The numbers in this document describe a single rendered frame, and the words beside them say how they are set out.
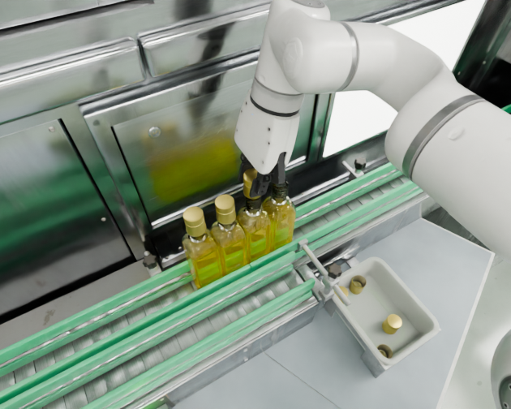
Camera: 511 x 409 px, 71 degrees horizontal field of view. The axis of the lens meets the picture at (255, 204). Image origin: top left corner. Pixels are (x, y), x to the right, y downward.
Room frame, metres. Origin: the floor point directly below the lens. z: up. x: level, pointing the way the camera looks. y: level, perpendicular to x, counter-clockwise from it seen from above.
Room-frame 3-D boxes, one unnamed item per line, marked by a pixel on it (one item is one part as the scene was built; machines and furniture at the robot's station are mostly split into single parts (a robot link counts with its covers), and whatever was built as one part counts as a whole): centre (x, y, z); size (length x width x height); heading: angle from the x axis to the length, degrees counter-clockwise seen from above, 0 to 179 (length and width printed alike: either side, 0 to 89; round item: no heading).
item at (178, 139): (0.65, -0.14, 1.15); 0.90 x 0.03 x 0.34; 120
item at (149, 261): (0.38, 0.22, 0.94); 0.07 x 0.04 x 0.13; 30
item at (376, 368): (0.35, -0.28, 0.79); 0.27 x 0.17 x 0.08; 30
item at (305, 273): (0.37, -0.13, 0.85); 0.09 x 0.04 x 0.07; 30
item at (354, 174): (0.65, -0.25, 0.94); 0.07 x 0.04 x 0.13; 30
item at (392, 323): (0.30, -0.33, 0.79); 0.04 x 0.04 x 0.04
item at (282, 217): (0.44, -0.05, 0.99); 0.06 x 0.06 x 0.21; 29
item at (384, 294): (0.33, -0.29, 0.80); 0.22 x 0.17 x 0.09; 30
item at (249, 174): (0.42, 0.00, 1.17); 0.04 x 0.04 x 0.04
